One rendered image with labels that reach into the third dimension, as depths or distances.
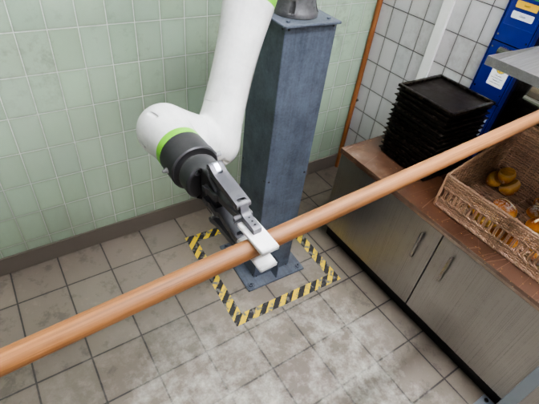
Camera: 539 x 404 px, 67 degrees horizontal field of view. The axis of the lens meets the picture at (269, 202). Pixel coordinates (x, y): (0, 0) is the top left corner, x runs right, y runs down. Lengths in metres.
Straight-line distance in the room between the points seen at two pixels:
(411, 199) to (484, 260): 0.36
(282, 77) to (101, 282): 1.26
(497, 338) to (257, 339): 0.93
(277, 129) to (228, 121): 0.60
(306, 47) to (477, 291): 1.07
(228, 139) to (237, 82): 0.12
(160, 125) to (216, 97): 0.16
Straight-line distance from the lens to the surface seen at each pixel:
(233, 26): 0.90
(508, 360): 1.80
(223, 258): 0.58
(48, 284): 2.12
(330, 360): 1.85
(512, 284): 1.61
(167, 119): 0.80
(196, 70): 1.90
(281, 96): 1.41
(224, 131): 0.87
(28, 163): 1.88
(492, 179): 1.95
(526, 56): 1.60
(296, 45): 1.36
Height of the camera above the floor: 1.58
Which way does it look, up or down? 41 degrees down
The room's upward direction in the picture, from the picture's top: 8 degrees clockwise
